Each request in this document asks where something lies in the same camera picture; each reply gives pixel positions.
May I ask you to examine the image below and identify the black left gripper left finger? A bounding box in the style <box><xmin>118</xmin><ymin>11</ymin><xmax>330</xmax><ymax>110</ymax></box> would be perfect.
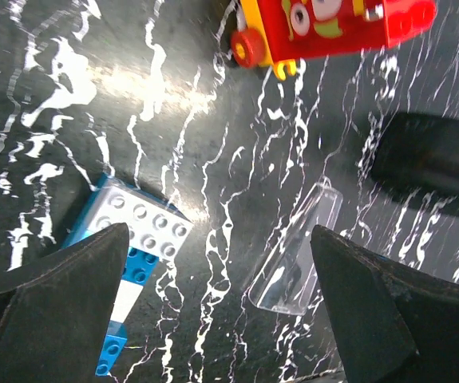
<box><xmin>0</xmin><ymin>223</ymin><xmax>129</xmax><ymax>382</ymax></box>

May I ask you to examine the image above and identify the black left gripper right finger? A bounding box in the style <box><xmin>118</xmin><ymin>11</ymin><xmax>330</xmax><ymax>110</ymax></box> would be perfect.
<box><xmin>311</xmin><ymin>226</ymin><xmax>459</xmax><ymax>382</ymax></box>

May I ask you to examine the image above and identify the clear plastic metronome cover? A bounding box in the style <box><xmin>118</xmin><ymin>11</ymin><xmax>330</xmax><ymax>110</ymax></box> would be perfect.
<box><xmin>247</xmin><ymin>180</ymin><xmax>343</xmax><ymax>316</ymax></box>

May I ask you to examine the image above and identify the black metronome body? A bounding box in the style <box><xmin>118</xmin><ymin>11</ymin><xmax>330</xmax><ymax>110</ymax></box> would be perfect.
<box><xmin>370</xmin><ymin>112</ymin><xmax>459</xmax><ymax>197</ymax></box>

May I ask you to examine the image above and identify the blue white brick block stack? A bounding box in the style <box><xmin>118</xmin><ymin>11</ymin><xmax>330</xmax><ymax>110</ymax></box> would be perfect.
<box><xmin>62</xmin><ymin>173</ymin><xmax>193</xmax><ymax>377</ymax></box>

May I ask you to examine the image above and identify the red toy brick car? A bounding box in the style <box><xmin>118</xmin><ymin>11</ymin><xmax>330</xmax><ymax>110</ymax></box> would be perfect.
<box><xmin>231</xmin><ymin>0</ymin><xmax>437</xmax><ymax>81</ymax></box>

